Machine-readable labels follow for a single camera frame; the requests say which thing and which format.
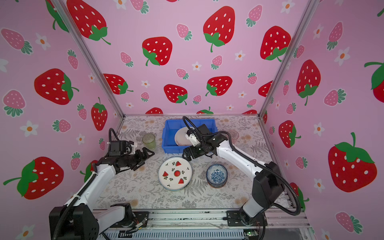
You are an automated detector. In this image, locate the cream floral plate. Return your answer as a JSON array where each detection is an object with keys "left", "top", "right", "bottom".
[{"left": 175, "top": 127, "right": 193, "bottom": 147}]

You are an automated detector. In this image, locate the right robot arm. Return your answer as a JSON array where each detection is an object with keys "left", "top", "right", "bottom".
[{"left": 182, "top": 124, "right": 285, "bottom": 226}]

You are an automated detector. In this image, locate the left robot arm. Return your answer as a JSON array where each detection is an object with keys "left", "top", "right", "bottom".
[{"left": 49, "top": 141, "right": 155, "bottom": 240}]

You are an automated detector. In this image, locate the blue plastic bin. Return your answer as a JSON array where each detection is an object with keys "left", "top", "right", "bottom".
[{"left": 161, "top": 118, "right": 219, "bottom": 155}]

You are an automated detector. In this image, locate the green glass cup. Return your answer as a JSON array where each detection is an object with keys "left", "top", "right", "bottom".
[{"left": 142, "top": 133, "right": 156, "bottom": 150}]

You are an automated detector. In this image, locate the pink glass cup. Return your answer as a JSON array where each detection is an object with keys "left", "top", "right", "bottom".
[{"left": 228, "top": 130, "right": 240, "bottom": 143}]

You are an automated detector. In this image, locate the blue patterned bowl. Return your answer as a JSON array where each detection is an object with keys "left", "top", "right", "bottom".
[{"left": 206, "top": 164, "right": 228, "bottom": 189}]

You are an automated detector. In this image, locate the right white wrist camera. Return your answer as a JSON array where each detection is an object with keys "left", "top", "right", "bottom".
[{"left": 186, "top": 130, "right": 200, "bottom": 146}]

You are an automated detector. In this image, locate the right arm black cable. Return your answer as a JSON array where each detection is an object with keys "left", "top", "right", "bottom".
[{"left": 182, "top": 116, "right": 302, "bottom": 216}]

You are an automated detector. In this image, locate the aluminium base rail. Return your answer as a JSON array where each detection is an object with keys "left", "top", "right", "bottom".
[{"left": 98, "top": 209, "right": 316, "bottom": 240}]

